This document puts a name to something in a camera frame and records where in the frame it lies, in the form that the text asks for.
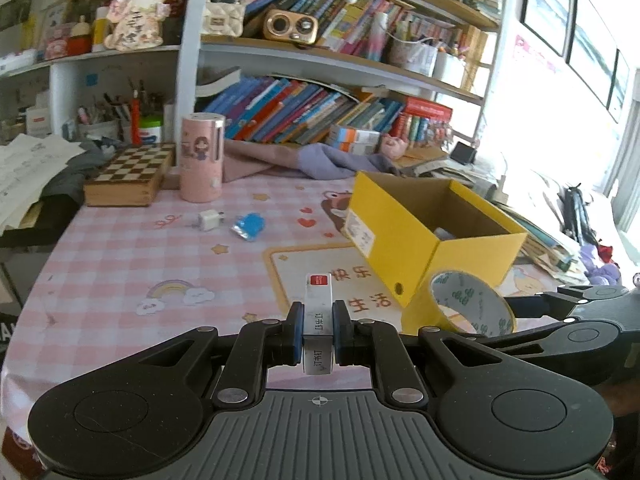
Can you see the orange blue white carton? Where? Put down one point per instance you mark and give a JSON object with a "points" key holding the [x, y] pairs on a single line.
{"points": [[355, 135], [359, 148]]}

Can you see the blue small packet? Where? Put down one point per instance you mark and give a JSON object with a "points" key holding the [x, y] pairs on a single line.
{"points": [[247, 227]]}

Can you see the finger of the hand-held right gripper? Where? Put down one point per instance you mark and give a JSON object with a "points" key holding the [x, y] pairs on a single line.
{"points": [[535, 345], [537, 306]]}

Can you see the row of tilted paperback books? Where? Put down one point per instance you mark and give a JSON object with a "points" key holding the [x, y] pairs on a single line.
{"points": [[340, 15]]}

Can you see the white printed paper sheets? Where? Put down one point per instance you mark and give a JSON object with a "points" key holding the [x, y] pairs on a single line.
{"points": [[30, 170]]}

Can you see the yellow tape roll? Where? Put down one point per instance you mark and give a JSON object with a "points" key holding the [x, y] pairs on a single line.
{"points": [[417, 310]]}

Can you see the gold retro radio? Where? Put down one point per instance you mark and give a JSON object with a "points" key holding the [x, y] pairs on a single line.
{"points": [[291, 27]]}

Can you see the wooden chessboard box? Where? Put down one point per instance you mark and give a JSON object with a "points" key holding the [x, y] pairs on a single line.
{"points": [[130, 170]]}

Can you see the clear pen holder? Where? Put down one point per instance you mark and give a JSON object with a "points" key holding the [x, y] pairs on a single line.
{"points": [[412, 57]]}

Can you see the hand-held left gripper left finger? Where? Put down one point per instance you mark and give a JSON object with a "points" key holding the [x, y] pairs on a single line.
{"points": [[298, 332]]}

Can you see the yellow cardboard box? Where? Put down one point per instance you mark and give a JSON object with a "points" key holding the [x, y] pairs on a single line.
{"points": [[400, 260]]}

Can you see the stack of flat workbooks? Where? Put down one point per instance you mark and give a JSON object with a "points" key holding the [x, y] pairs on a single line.
{"points": [[545, 245]]}

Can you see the black backpack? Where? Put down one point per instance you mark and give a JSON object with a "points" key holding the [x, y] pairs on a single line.
{"points": [[580, 215]]}

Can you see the row of thin picture books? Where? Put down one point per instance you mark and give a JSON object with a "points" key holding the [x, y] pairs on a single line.
{"points": [[422, 132]]}

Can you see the white pen holder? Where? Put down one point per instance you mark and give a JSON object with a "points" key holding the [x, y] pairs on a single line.
{"points": [[449, 71]]}

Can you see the white power strip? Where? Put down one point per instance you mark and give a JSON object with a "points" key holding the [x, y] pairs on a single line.
{"points": [[500, 185]]}

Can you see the purple cloth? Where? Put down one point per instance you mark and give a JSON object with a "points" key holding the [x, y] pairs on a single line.
{"points": [[340, 162]]}

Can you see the cream quilted pearl handbag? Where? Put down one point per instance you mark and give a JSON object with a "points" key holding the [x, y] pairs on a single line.
{"points": [[222, 17]]}

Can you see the wooden bookshelf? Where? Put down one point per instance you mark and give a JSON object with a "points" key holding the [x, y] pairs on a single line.
{"points": [[240, 46]]}

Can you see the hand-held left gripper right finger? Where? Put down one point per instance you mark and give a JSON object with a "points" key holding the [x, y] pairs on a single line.
{"points": [[342, 332]]}

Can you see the white jar green lid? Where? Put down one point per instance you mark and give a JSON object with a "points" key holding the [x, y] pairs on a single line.
{"points": [[151, 130]]}

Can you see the pink cartoon tumbler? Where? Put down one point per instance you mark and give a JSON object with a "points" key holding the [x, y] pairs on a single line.
{"points": [[200, 160]]}

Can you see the white red label staple box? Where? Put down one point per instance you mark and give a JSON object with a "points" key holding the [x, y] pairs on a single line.
{"points": [[318, 310]]}

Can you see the narrow framed seascape picture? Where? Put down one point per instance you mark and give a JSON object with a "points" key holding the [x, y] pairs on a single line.
{"points": [[620, 87]]}

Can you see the large framed seascape picture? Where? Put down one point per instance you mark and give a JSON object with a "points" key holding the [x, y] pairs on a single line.
{"points": [[592, 45]]}

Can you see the pink pig plush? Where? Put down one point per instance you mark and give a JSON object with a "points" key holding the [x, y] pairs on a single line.
{"points": [[394, 146]]}

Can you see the purple plush toy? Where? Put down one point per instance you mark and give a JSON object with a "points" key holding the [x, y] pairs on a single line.
{"points": [[602, 270]]}

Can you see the dark grey cloth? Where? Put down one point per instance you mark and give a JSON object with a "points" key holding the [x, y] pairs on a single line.
{"points": [[75, 172]]}

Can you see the small framed seascape picture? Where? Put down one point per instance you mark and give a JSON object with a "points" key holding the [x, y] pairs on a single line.
{"points": [[547, 0]]}

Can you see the row of blue spined books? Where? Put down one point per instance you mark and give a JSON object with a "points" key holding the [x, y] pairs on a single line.
{"points": [[300, 110]]}

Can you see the pen cup with pens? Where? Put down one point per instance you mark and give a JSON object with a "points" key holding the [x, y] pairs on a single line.
{"points": [[100, 122]]}

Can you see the red flat box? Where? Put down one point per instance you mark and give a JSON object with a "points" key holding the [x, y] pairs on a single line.
{"points": [[427, 109]]}

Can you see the pink alphabet poster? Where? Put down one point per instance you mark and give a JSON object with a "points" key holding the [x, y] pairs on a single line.
{"points": [[532, 52]]}

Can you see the pile of loose papers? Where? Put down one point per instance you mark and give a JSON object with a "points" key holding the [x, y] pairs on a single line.
{"points": [[445, 165]]}

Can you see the pink lucky cat figurine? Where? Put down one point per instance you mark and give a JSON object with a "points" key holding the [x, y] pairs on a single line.
{"points": [[135, 20]]}

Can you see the pastel rainbow bottle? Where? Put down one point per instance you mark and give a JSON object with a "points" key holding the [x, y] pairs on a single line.
{"points": [[378, 37]]}

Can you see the pink checked tablecloth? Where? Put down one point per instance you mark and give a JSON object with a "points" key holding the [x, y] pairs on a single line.
{"points": [[125, 260]]}

